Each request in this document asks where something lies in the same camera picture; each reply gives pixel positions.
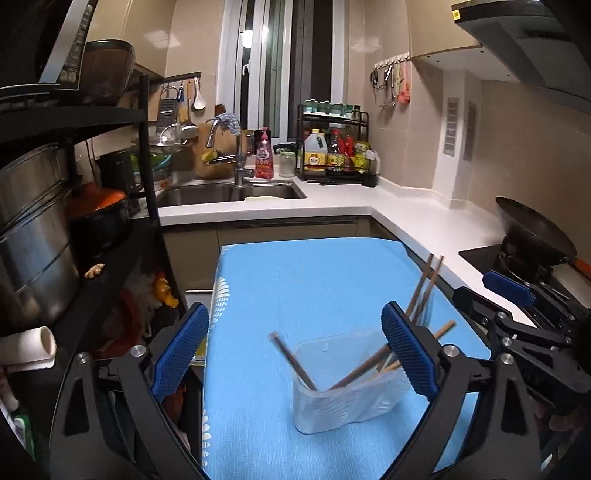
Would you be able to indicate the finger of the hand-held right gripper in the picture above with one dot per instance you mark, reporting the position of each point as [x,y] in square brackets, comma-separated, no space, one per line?
[475,304]
[508,284]

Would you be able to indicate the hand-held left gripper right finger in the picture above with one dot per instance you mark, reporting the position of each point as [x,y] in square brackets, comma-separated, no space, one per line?
[408,350]

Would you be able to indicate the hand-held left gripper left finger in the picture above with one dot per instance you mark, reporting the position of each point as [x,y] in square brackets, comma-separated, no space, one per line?
[182,350]

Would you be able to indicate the clear plastic utensil holder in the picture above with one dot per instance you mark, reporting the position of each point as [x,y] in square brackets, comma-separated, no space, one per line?
[341,410]

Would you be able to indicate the black gas stove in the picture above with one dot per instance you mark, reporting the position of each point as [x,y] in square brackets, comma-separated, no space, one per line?
[480,256]

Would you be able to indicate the dark wooden chopstick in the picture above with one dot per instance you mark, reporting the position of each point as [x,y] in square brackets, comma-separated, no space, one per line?
[293,362]
[360,373]

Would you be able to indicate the red plastic bag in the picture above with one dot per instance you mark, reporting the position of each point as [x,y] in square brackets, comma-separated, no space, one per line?
[134,318]

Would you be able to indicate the yellow toy figure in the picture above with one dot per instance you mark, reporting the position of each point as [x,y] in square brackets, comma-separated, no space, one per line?
[164,290]

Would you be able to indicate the ginger root piece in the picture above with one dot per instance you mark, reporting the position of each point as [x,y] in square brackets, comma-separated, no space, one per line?
[94,271]

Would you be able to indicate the blue tablecloth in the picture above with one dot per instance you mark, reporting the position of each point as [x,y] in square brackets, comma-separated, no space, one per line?
[286,286]

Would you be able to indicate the white paper roll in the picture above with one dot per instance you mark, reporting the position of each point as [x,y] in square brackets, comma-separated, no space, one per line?
[27,346]

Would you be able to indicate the orange-lidded black pot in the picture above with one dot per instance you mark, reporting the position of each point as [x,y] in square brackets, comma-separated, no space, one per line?
[99,212]

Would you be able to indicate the steel kitchen sink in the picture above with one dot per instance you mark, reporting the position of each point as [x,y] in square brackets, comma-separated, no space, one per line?
[231,193]

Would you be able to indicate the large steel stockpot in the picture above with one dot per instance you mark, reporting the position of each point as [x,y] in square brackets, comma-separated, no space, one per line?
[37,272]

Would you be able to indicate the dark oil dispenser bottle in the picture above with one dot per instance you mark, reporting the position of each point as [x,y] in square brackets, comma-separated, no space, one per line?
[370,173]

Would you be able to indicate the black metal shelf rack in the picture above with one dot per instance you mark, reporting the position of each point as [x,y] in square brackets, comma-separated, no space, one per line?
[147,184]

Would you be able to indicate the wooden cutting board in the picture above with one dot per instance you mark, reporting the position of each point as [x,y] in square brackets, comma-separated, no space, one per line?
[214,168]

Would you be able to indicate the black countertop appliance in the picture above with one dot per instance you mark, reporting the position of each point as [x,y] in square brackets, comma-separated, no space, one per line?
[115,173]

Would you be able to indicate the black spice rack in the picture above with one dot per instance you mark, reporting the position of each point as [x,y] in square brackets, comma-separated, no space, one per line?
[323,177]

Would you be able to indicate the chrome kitchen faucet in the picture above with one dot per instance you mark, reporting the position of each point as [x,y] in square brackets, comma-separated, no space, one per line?
[238,157]

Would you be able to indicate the red-capped sauce bottle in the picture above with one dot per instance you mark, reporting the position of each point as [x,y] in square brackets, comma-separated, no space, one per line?
[334,150]

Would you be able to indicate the red dish soap bottle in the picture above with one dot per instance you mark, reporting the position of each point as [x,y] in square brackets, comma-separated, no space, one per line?
[264,157]

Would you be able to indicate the clear glass jar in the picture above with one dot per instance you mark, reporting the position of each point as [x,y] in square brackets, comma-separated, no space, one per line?
[287,165]

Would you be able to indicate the yellow-label cooking oil bottle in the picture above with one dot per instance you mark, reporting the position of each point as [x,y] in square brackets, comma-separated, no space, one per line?
[315,157]

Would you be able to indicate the orange peeler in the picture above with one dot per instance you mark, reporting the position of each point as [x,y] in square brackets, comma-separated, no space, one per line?
[406,92]

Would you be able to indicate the metal strainer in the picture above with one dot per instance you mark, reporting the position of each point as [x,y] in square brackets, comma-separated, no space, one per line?
[173,134]

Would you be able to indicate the steel steamer pot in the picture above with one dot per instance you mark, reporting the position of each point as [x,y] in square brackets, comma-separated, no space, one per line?
[32,184]

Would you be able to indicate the blue checked dishcloth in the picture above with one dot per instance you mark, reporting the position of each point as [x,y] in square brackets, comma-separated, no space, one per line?
[228,122]

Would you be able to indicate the metal grater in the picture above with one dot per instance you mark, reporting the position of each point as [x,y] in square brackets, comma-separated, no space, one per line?
[167,108]

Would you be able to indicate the row of green-lidded jars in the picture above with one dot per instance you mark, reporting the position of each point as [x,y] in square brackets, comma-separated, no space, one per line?
[332,108]

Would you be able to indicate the grey range hood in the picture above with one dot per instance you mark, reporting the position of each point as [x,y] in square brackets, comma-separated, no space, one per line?
[531,41]

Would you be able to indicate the metal kitchen scissors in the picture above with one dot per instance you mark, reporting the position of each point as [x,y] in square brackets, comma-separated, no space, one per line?
[376,78]

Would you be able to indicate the white ladle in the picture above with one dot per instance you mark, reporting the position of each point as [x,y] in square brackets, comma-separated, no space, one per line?
[198,99]

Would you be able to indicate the brown glass jar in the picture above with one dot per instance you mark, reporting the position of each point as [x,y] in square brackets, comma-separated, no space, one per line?
[106,69]

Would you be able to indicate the white-framed window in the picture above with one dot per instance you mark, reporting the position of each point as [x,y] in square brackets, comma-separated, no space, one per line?
[277,69]

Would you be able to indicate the dark appliance silver edge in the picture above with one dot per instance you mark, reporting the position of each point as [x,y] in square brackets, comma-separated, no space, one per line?
[60,41]

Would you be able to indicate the grey wall vent plate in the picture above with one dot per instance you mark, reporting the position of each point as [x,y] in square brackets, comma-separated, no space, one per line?
[451,127]
[469,131]

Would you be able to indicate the wall hook rail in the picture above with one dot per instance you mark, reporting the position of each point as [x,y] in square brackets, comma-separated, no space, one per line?
[392,60]

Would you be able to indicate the beige wall cabinet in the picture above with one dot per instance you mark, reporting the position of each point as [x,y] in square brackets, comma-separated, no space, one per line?
[443,27]

